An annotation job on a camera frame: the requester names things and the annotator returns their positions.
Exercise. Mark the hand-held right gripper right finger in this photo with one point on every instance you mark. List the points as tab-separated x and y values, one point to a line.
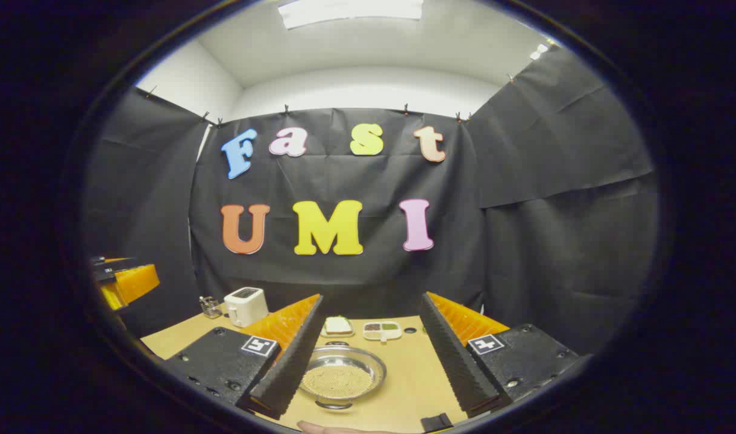
455	361

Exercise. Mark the white divided tray with beans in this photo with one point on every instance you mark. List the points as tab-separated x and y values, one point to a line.
382	331

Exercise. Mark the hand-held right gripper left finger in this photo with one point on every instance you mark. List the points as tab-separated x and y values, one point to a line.
289	367

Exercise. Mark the white toaster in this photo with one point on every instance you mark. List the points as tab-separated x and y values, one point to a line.
246	306

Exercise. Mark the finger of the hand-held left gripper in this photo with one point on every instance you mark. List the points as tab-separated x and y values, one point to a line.
132	282

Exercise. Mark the sandwich on plate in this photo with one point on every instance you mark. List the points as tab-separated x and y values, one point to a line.
337	326

